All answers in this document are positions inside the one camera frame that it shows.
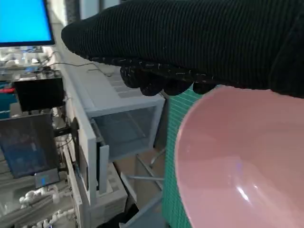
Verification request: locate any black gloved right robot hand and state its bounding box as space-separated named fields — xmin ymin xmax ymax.
xmin=61 ymin=0 xmax=304 ymax=99

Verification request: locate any pink bowl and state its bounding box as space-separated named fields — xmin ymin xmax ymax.
xmin=174 ymin=85 xmax=304 ymax=228

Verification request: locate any green cutting mat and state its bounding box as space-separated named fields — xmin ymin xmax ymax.
xmin=161 ymin=84 xmax=207 ymax=228

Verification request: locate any black box on desk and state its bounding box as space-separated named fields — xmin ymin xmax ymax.
xmin=13 ymin=76 xmax=65 ymax=113

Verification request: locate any small device with blue light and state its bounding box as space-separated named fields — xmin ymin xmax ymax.
xmin=34 ymin=169 xmax=60 ymax=189

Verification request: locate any white plastic tube bundle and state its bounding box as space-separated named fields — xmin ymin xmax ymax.
xmin=19 ymin=184 xmax=74 ymax=228

